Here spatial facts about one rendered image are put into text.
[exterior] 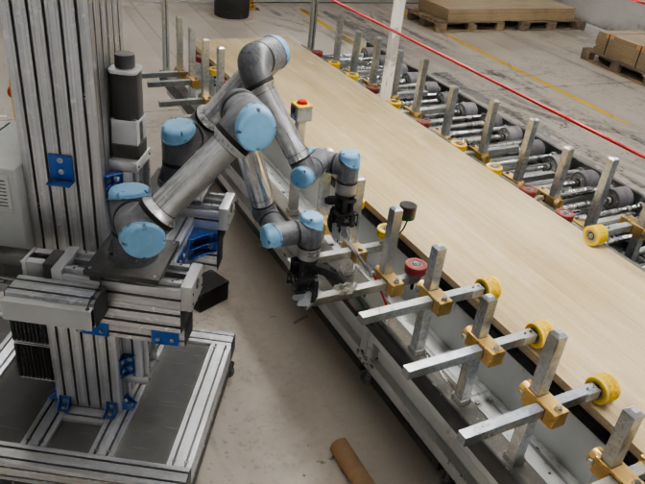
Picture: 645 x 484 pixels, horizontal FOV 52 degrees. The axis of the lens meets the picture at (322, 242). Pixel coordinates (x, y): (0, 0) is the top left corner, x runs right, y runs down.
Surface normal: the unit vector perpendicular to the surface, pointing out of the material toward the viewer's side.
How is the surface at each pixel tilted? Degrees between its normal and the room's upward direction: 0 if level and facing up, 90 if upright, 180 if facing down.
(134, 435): 0
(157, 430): 0
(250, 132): 85
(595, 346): 0
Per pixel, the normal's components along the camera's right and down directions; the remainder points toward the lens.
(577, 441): -0.89, 0.16
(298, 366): 0.10, -0.85
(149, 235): 0.30, 0.59
